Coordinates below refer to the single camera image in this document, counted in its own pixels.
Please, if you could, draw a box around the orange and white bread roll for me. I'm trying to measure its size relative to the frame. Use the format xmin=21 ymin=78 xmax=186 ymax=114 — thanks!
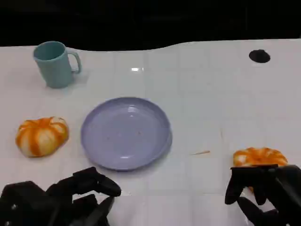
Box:
xmin=232 ymin=147 xmax=288 ymax=193
xmin=15 ymin=116 xmax=70 ymax=158

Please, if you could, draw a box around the round black table hole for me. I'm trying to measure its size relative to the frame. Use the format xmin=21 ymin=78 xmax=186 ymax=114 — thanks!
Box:
xmin=248 ymin=49 xmax=271 ymax=64

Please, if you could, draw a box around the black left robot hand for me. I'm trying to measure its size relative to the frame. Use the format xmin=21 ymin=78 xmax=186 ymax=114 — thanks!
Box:
xmin=0 ymin=166 xmax=122 ymax=226

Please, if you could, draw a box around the black backdrop cloth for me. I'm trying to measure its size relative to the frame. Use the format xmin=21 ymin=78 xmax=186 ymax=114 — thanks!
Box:
xmin=0 ymin=0 xmax=301 ymax=52

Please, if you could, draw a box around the lilac plate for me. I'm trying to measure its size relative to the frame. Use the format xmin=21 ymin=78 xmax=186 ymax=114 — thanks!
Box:
xmin=81 ymin=97 xmax=173 ymax=172

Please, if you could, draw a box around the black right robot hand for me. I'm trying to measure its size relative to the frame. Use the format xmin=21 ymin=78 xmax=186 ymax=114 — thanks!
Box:
xmin=224 ymin=164 xmax=301 ymax=226

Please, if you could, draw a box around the pale green mug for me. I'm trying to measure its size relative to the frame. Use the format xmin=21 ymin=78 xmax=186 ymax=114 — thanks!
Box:
xmin=32 ymin=41 xmax=82 ymax=89

